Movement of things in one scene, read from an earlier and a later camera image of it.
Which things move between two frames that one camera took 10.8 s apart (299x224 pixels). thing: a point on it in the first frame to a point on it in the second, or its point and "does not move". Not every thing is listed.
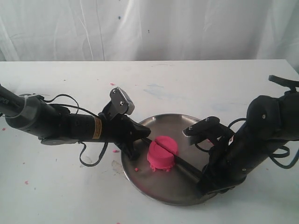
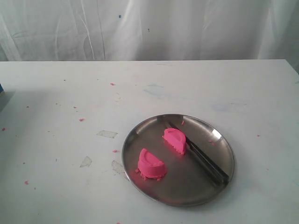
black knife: x=185 y=165 to x=195 y=153
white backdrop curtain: x=112 y=30 does not move
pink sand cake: x=161 y=153 to x=150 y=166
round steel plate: x=173 y=187 does not move
